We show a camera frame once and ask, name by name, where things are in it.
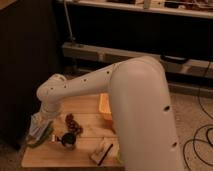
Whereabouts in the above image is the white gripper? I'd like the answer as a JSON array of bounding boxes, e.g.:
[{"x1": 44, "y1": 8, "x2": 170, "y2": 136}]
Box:
[{"x1": 37, "y1": 106, "x2": 61, "y2": 122}]

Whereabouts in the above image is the green pepper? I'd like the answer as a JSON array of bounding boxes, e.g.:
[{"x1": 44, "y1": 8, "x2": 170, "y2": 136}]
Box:
[{"x1": 27, "y1": 123, "x2": 53, "y2": 148}]

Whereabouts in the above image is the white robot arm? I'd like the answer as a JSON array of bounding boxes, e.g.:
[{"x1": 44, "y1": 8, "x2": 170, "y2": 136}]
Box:
[{"x1": 29, "y1": 56, "x2": 184, "y2": 171}]

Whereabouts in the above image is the yellow plastic tray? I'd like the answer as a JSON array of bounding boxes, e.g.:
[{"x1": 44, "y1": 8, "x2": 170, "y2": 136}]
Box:
[{"x1": 99, "y1": 93, "x2": 112, "y2": 120}]

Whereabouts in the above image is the blue grey cloth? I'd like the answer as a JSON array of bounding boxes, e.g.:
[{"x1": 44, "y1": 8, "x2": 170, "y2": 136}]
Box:
[{"x1": 29, "y1": 113, "x2": 50, "y2": 140}]

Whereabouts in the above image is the brown grape bunch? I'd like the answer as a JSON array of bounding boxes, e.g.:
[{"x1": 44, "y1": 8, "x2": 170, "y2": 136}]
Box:
[{"x1": 65, "y1": 113, "x2": 83, "y2": 135}]

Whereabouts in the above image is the low grey bench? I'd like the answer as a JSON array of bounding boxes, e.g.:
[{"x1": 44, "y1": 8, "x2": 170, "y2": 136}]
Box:
[{"x1": 62, "y1": 42, "x2": 213, "y2": 78}]

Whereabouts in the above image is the wooden block brush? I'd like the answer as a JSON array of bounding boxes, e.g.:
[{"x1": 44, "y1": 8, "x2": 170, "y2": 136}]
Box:
[{"x1": 89, "y1": 138, "x2": 113, "y2": 166}]

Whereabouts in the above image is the metal pole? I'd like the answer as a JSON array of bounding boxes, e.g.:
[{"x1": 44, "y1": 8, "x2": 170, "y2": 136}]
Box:
[{"x1": 63, "y1": 0, "x2": 75, "y2": 44}]

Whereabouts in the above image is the black device on bench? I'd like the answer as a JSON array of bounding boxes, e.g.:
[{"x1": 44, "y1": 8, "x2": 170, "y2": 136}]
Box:
[{"x1": 160, "y1": 55, "x2": 188, "y2": 64}]

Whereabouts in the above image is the black floor cable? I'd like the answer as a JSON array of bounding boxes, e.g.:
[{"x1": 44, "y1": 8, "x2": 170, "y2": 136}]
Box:
[{"x1": 182, "y1": 61, "x2": 213, "y2": 171}]

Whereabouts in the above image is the white wall shelf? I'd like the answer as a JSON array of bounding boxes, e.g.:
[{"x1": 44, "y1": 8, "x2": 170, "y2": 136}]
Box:
[{"x1": 56, "y1": 0, "x2": 213, "y2": 19}]

